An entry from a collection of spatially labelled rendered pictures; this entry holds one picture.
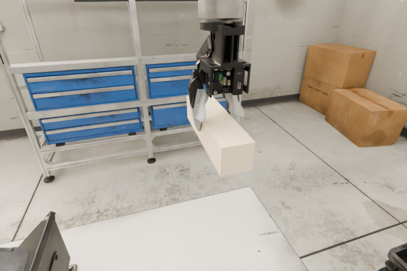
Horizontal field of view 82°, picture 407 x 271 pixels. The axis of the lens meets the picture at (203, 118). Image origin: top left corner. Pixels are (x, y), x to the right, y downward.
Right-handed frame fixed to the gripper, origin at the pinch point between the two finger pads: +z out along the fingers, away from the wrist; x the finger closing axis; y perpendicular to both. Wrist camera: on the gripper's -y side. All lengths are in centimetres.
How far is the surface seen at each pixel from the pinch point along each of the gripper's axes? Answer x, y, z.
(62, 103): -66, -139, 45
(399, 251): 60, 14, 50
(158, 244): -14.7, -3.6, 39.0
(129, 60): -15, -137, 17
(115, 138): -35, -137, 80
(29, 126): -90, -137, 59
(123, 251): -24.2, -4.5, 39.0
